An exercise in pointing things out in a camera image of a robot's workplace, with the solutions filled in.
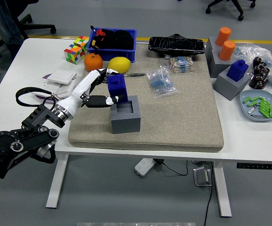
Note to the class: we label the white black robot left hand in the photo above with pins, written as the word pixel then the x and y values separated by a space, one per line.
pixel 84 87

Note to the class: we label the blue seal stamp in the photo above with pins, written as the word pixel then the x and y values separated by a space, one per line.
pixel 117 87
pixel 237 70

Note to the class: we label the grey seal holder block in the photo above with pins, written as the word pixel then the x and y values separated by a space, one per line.
pixel 227 89
pixel 126 122

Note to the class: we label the orange fruit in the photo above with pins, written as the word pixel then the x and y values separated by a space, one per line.
pixel 93 63

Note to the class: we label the multicolour puzzle cube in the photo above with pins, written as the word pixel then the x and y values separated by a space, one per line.
pixel 82 42
pixel 74 55

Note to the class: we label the purple plate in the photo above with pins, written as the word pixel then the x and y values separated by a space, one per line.
pixel 46 76

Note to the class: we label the yellow lemon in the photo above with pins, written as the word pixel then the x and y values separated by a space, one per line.
pixel 120 64

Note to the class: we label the blue plastic bin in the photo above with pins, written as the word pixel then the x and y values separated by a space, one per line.
pixel 117 55

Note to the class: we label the black clear pen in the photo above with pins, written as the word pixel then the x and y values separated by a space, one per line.
pixel 134 75

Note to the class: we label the black pouch with red tag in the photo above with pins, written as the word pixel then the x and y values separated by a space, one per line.
pixel 105 38

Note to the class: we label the black round cloth pouch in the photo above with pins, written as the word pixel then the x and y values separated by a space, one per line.
pixel 125 40

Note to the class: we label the clear bag of blue resistors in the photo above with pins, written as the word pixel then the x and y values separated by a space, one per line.
pixel 161 82

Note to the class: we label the black office chair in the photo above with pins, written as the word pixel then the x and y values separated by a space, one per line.
pixel 32 27

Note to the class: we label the grey-brown fabric mat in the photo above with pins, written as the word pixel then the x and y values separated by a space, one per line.
pixel 173 122

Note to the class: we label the white table leg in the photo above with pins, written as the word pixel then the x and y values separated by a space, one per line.
pixel 223 190
pixel 56 181

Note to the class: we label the taped resistor bundle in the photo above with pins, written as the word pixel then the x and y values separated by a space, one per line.
pixel 180 64

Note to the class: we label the person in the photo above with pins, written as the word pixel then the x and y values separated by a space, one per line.
pixel 6 23

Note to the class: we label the white power strip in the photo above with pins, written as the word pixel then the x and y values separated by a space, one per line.
pixel 145 166

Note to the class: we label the black wrapped tray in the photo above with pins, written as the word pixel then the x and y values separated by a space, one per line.
pixel 175 46

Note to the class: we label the tall grey holder block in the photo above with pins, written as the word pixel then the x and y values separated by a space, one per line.
pixel 211 61

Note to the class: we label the silver metal stand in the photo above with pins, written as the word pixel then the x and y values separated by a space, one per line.
pixel 200 176

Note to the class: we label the orange cylinder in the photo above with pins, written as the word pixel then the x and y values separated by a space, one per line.
pixel 227 50
pixel 223 35

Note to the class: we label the green cylinder part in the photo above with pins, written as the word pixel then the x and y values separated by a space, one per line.
pixel 267 105
pixel 266 108
pixel 255 99
pixel 265 113
pixel 263 99
pixel 252 104
pixel 246 100

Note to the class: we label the blue-grey plate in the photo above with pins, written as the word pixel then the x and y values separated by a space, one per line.
pixel 245 110

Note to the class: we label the small white stick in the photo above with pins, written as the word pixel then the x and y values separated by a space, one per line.
pixel 251 110

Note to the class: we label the dark brown capacitor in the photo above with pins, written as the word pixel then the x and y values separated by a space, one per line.
pixel 259 85
pixel 258 70
pixel 263 66
pixel 266 72
pixel 257 62
pixel 255 80
pixel 265 81

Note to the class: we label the black office chair base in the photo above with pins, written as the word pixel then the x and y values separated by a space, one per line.
pixel 234 4

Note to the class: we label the large clear plastic bag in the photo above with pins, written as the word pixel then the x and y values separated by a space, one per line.
pixel 253 50

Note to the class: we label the black table control panel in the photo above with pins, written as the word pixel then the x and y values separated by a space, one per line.
pixel 256 166

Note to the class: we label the white blank wall panel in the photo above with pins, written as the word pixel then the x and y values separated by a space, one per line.
pixel 66 90

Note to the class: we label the white wall switch panel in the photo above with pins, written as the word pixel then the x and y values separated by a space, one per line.
pixel 61 76

